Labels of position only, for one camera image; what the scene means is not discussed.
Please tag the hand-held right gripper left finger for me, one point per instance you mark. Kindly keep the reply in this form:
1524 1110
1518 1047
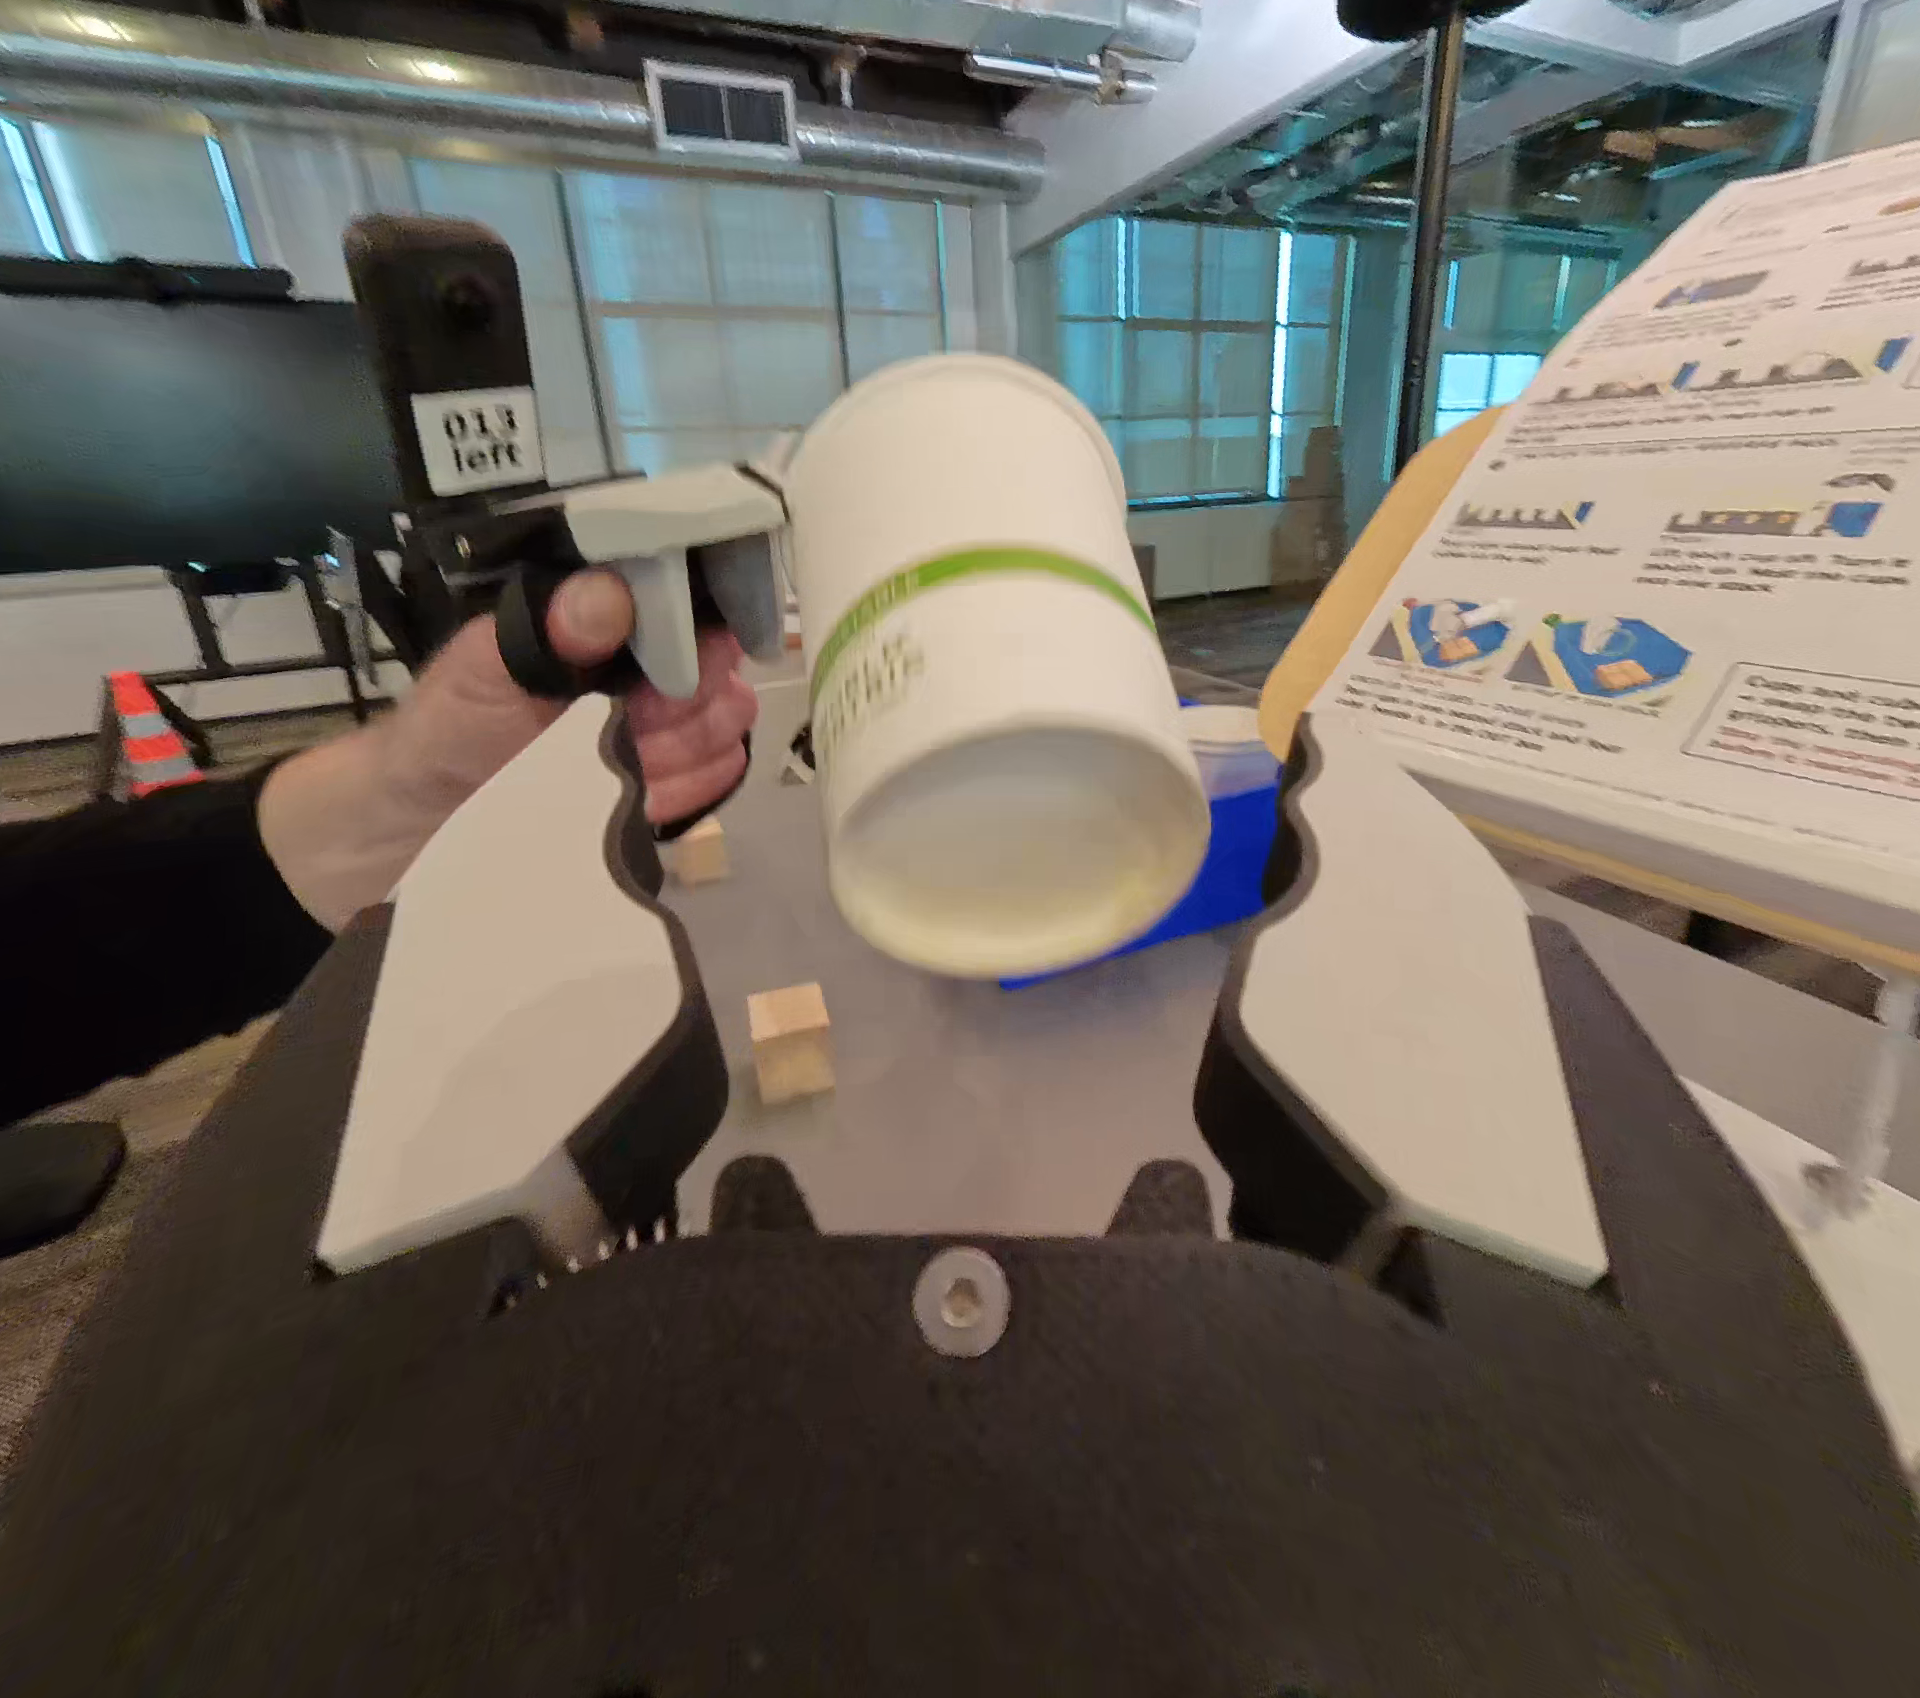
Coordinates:
497 1026

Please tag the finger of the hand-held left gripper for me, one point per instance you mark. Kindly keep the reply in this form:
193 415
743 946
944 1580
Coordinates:
676 511
747 594

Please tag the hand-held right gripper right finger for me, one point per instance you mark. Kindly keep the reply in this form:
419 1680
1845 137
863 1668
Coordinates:
1408 1008

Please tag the white paper cup green band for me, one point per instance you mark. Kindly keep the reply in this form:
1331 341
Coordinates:
978 499

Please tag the blue plastic bin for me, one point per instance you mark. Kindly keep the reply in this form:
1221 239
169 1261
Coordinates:
1235 826

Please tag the person's left forearm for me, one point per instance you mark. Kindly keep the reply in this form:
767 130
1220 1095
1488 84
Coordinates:
135 932

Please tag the grey desk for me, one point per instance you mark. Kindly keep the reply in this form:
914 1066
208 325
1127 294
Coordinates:
959 1129

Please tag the person's left hand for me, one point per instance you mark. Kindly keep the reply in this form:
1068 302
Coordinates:
451 751

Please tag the small wooden cube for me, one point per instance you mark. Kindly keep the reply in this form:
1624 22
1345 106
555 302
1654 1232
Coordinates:
696 853
788 1041

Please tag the large black screen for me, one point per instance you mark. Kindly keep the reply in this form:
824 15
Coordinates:
151 422

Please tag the white vent grille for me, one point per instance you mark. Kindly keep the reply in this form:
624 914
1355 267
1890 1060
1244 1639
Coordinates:
721 111

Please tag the orange traffic cone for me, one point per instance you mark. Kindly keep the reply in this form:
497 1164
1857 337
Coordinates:
151 739

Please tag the white printed instruction board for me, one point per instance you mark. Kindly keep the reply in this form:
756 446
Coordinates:
1725 528

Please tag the silver round duct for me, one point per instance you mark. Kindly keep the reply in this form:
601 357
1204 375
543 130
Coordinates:
376 77

